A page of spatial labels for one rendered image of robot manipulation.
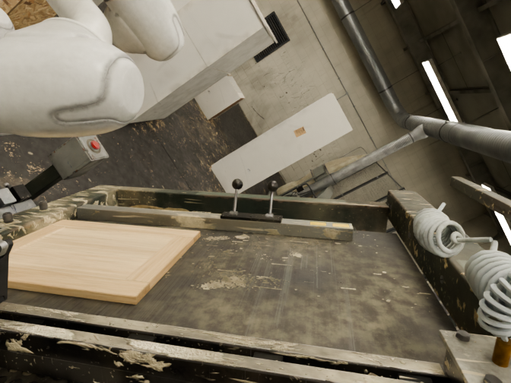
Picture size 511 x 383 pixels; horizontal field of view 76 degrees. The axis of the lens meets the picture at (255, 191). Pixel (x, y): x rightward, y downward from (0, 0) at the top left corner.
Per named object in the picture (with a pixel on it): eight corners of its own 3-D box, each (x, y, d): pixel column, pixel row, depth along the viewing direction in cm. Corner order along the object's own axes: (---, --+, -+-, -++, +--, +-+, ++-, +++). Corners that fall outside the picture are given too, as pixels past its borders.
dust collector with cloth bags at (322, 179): (268, 186, 744) (357, 137, 682) (284, 211, 754) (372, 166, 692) (258, 204, 614) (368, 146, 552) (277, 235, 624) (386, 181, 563)
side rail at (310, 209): (126, 210, 146) (124, 186, 144) (382, 229, 127) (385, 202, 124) (118, 213, 141) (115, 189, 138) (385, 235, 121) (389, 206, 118)
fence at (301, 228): (87, 213, 121) (85, 204, 120) (350, 235, 104) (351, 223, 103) (77, 218, 116) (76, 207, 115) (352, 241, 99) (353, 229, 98)
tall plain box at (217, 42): (135, 80, 413) (250, -6, 364) (162, 122, 422) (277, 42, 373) (90, 77, 328) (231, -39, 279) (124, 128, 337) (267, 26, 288)
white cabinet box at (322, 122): (220, 159, 548) (330, 93, 491) (238, 188, 557) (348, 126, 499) (209, 166, 491) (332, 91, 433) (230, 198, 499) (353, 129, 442)
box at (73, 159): (66, 153, 145) (94, 132, 140) (81, 176, 146) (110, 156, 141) (45, 156, 134) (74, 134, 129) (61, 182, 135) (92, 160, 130)
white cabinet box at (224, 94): (198, 92, 626) (229, 71, 606) (214, 118, 635) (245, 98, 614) (190, 91, 583) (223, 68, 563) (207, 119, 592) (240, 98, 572)
